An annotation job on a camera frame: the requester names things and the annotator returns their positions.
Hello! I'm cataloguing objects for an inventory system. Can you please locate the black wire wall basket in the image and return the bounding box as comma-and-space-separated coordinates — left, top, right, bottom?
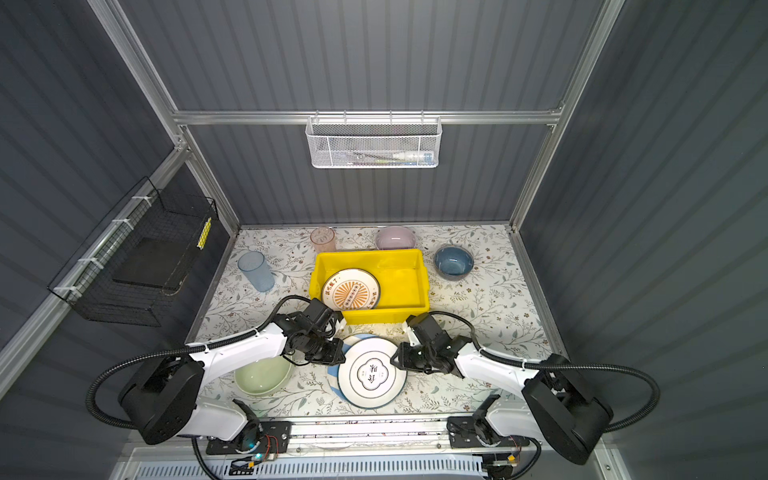
48, 181, 218, 327

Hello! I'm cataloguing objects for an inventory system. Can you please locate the pen in white basket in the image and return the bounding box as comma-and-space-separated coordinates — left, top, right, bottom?
347, 151, 434, 166

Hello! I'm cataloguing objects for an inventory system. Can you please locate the white vented cable duct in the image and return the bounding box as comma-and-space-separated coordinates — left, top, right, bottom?
134, 454, 487, 480

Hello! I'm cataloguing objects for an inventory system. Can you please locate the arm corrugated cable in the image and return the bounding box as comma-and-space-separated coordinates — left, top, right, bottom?
428, 310, 661, 433
85, 293, 313, 430

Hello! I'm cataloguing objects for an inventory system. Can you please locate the light green bowl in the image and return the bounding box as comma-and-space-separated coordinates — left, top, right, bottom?
234, 356, 294, 396

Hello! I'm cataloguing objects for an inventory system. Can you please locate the blue glazed ceramic bowl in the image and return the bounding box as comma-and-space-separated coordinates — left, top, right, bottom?
433, 245, 474, 281

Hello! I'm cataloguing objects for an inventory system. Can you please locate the blue plastic cup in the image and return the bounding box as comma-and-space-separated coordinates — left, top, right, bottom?
237, 251, 275, 292

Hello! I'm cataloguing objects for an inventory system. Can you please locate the blue white striped plate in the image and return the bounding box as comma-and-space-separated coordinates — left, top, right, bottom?
327, 333, 377, 401

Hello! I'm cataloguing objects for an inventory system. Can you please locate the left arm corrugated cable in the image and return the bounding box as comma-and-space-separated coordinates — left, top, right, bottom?
85, 293, 313, 430

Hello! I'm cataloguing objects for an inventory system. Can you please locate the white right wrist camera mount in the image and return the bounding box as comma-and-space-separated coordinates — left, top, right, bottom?
403, 323, 421, 347

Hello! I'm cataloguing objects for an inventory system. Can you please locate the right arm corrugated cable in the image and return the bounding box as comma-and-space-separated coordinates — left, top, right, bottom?
428, 310, 661, 433

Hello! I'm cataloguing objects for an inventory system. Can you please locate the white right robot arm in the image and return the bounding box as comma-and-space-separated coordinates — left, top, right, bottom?
390, 312, 613, 465

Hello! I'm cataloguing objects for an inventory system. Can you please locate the pink ceramic bowl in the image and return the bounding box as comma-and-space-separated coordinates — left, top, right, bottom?
375, 226, 416, 250

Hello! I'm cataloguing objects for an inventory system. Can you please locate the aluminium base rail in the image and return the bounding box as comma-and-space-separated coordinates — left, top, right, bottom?
128, 410, 607, 460

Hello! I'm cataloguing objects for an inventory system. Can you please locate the white wire mesh basket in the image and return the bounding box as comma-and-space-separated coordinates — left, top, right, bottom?
305, 113, 443, 169

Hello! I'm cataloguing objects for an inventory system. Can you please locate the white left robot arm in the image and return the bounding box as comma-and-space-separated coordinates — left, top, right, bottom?
118, 298, 345, 450

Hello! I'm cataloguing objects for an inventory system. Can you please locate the pink plastic cup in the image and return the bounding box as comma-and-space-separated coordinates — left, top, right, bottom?
310, 226, 337, 254

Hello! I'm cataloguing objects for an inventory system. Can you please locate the orange sunburst plate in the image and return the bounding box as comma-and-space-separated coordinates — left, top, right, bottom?
321, 268, 381, 311

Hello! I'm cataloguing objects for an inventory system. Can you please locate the white flower pattern plate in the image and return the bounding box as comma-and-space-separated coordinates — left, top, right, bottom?
337, 337, 407, 409

